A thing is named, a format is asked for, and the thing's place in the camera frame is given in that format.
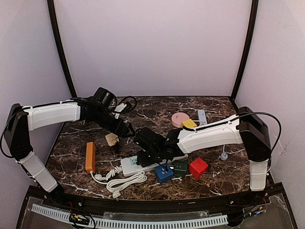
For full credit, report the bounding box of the black frame post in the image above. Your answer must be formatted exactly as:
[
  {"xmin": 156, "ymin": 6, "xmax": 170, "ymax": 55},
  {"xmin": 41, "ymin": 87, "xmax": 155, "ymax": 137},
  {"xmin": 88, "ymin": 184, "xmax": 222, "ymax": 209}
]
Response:
[
  {"xmin": 47, "ymin": 0, "xmax": 77, "ymax": 98},
  {"xmin": 230, "ymin": 0, "xmax": 259, "ymax": 102}
]

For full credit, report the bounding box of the white braided cable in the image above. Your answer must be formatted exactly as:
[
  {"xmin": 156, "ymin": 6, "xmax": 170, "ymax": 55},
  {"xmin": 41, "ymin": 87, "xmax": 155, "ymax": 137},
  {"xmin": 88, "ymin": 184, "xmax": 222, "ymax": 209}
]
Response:
[{"xmin": 106, "ymin": 166, "xmax": 123, "ymax": 178}]

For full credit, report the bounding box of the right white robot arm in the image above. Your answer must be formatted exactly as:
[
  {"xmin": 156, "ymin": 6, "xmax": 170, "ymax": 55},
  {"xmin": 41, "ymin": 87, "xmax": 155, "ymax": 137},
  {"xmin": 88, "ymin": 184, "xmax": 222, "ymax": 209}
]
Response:
[{"xmin": 133, "ymin": 106, "xmax": 278, "ymax": 191}]

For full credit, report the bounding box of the pink plug adapter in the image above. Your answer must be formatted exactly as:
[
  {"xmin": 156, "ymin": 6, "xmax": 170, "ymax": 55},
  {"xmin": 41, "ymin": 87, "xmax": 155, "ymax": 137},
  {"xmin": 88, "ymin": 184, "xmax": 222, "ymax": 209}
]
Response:
[{"xmin": 171, "ymin": 112, "xmax": 190, "ymax": 128}]

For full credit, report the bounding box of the orange power strip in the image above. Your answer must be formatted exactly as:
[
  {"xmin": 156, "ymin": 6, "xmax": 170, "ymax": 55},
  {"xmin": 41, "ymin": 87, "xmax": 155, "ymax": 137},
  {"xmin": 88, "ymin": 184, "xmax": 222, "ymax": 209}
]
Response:
[{"xmin": 85, "ymin": 142, "xmax": 96, "ymax": 174}]

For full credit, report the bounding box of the grey blue power strip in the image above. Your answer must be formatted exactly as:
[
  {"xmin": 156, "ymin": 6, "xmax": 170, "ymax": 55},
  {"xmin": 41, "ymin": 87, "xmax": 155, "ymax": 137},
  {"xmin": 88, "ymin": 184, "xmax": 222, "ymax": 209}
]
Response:
[{"xmin": 197, "ymin": 110, "xmax": 207, "ymax": 125}]

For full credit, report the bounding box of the black charger plug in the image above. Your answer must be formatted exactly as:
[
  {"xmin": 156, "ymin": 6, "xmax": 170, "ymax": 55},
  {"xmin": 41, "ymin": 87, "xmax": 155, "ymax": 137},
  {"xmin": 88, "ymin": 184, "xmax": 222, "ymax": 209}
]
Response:
[{"xmin": 114, "ymin": 142, "xmax": 121, "ymax": 153}]

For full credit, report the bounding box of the dark green cube socket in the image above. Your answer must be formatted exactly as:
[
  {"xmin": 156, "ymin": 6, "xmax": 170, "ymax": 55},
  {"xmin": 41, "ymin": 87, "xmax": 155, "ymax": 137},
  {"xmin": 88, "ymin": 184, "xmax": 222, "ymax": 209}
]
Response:
[{"xmin": 173, "ymin": 161, "xmax": 188, "ymax": 177}]

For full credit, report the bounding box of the white slotted cable duct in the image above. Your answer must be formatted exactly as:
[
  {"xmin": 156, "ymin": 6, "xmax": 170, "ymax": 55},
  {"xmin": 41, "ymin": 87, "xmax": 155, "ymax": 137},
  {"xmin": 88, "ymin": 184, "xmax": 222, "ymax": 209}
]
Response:
[{"xmin": 31, "ymin": 204, "xmax": 228, "ymax": 229}]

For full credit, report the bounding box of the blue cube socket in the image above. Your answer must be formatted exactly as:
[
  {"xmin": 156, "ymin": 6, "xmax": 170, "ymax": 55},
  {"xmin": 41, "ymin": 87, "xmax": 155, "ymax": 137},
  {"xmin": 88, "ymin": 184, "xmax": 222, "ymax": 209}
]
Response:
[{"xmin": 154, "ymin": 165, "xmax": 173, "ymax": 184}]

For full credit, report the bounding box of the white power cable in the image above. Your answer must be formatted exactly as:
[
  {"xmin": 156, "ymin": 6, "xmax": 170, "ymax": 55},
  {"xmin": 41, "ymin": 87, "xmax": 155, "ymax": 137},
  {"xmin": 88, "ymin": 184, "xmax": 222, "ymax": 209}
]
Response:
[{"xmin": 90, "ymin": 171, "xmax": 147, "ymax": 199}]

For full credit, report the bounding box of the beige cube socket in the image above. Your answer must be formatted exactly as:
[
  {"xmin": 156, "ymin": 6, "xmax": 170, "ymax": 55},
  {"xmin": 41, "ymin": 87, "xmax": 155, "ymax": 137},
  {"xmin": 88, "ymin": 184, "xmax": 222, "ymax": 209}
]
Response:
[{"xmin": 105, "ymin": 133, "xmax": 119, "ymax": 147}]

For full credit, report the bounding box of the yellow cube socket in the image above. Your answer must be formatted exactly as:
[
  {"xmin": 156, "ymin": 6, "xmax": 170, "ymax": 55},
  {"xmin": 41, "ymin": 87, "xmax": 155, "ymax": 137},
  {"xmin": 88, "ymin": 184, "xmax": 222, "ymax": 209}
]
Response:
[{"xmin": 182, "ymin": 119, "xmax": 197, "ymax": 128}]

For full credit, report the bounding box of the white power strip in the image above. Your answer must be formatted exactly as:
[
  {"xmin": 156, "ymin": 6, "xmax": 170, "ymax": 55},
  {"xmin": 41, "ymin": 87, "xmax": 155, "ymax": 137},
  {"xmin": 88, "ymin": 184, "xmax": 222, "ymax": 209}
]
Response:
[{"xmin": 120, "ymin": 155, "xmax": 188, "ymax": 177}]

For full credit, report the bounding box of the left black frame post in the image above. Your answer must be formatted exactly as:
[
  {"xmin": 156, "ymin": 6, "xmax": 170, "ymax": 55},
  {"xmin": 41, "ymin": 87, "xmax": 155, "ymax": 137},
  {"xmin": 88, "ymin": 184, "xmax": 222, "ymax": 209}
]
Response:
[{"xmin": 47, "ymin": 0, "xmax": 77, "ymax": 98}]

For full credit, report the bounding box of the small circuit board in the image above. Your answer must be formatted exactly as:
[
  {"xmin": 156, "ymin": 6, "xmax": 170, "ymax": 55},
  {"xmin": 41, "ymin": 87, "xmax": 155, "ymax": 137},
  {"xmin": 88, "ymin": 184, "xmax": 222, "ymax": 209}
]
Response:
[{"xmin": 69, "ymin": 214, "xmax": 90, "ymax": 226}]

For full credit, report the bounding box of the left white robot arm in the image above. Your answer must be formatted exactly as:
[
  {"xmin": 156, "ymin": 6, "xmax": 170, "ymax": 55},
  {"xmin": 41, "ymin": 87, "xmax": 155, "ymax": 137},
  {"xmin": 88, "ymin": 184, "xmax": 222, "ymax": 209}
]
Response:
[{"xmin": 0, "ymin": 96, "xmax": 137, "ymax": 194}]

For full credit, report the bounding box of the light blue plug cable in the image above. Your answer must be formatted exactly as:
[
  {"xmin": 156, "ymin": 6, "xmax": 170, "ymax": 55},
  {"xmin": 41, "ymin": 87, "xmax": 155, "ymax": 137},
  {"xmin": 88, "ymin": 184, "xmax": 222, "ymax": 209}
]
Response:
[{"xmin": 219, "ymin": 145, "xmax": 230, "ymax": 161}]

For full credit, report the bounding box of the right black frame post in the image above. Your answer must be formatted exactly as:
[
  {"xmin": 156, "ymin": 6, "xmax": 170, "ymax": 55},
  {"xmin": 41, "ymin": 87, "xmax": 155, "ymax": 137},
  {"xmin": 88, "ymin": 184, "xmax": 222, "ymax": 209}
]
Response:
[{"xmin": 230, "ymin": 0, "xmax": 259, "ymax": 102}]

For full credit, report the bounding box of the red cube socket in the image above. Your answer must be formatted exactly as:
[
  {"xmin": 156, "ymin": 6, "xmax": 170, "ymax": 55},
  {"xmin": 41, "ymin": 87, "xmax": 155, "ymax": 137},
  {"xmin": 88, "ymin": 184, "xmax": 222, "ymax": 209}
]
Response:
[{"xmin": 188, "ymin": 157, "xmax": 209, "ymax": 179}]

